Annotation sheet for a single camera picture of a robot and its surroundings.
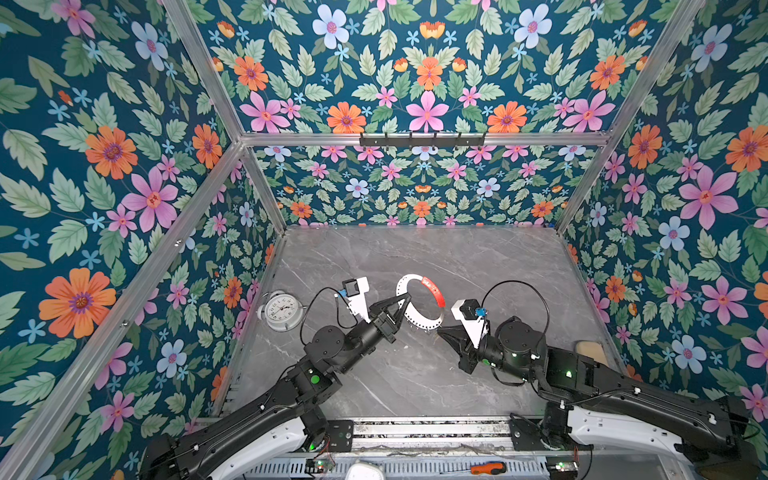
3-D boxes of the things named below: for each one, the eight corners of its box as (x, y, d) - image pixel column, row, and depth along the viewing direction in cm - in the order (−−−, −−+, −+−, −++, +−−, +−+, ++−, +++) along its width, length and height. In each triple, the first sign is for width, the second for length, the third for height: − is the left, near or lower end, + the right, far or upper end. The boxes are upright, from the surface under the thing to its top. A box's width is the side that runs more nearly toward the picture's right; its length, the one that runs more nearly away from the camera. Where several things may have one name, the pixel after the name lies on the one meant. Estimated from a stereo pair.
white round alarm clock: (258, 332, 94) (251, 325, 90) (270, 299, 102) (264, 290, 97) (299, 332, 94) (294, 325, 90) (307, 299, 102) (303, 290, 97)
